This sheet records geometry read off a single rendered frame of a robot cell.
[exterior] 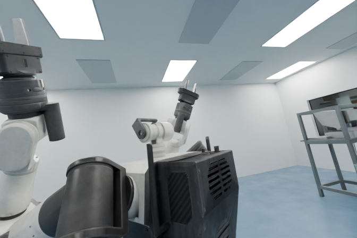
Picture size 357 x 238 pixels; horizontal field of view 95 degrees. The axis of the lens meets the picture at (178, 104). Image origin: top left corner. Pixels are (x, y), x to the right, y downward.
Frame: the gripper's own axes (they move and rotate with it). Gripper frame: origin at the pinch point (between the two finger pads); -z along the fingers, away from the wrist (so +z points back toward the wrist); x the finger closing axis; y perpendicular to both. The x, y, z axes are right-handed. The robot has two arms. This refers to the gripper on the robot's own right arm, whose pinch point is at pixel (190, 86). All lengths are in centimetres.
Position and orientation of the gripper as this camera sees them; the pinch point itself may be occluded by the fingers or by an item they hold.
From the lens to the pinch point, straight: 91.4
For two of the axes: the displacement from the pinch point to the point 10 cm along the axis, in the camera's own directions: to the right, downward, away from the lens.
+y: -3.5, 1.2, 9.3
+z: -2.9, 9.3, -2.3
